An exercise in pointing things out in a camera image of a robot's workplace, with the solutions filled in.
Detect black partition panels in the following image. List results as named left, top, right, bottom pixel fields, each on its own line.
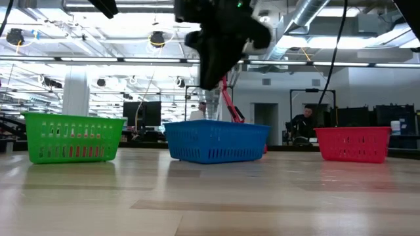
left=330, top=104, right=418, bottom=136

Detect pink charger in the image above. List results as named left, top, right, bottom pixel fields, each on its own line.
left=65, top=125, right=103, bottom=158

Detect black monitor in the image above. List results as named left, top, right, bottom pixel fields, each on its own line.
left=123, top=100, right=162, bottom=127

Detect red desk lamp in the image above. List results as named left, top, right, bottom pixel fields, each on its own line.
left=220, top=75, right=268, bottom=155

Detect white round pillar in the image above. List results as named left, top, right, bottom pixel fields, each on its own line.
left=61, top=65, right=91, bottom=118

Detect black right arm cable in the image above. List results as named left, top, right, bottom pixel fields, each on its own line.
left=315, top=0, right=348, bottom=108

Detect blue plastic basket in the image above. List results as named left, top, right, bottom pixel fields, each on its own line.
left=163, top=119, right=272, bottom=165

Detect black metal rig frame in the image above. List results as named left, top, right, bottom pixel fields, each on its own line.
left=289, top=88, right=337, bottom=132

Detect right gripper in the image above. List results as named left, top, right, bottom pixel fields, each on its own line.
left=173, top=0, right=274, bottom=91

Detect red plastic basket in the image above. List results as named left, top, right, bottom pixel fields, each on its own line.
left=314, top=127, right=393, bottom=165

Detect black ceiling-mounted camera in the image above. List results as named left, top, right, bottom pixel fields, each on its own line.
left=150, top=30, right=166, bottom=49
left=5, top=28, right=26, bottom=47

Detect person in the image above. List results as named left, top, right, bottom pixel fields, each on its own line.
left=189, top=101, right=208, bottom=121
left=290, top=104, right=324, bottom=146

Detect green plastic basket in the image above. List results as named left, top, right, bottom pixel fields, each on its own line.
left=21, top=112, right=127, bottom=165

